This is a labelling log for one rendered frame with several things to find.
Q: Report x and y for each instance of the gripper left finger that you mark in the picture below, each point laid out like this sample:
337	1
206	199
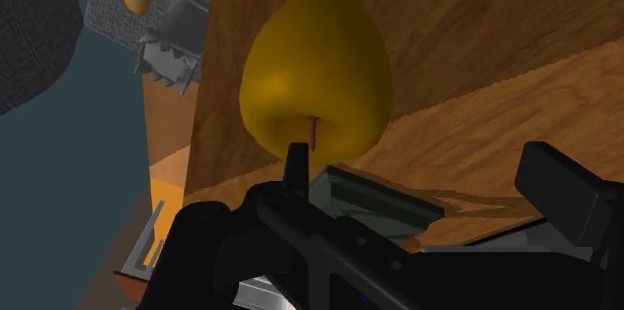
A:
292	231

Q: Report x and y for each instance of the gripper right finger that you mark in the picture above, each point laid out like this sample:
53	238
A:
565	192

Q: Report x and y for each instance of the yellow apple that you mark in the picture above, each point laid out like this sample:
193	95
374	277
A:
317	65

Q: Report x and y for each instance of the wooden furniture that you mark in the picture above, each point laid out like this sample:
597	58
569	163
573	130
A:
487	31

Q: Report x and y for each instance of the grey jagged metal tool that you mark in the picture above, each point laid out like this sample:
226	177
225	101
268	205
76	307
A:
170	50

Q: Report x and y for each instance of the grey woven mat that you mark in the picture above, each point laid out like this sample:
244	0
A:
105	6

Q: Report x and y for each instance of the dark grey woven round object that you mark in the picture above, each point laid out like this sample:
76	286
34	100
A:
34	21

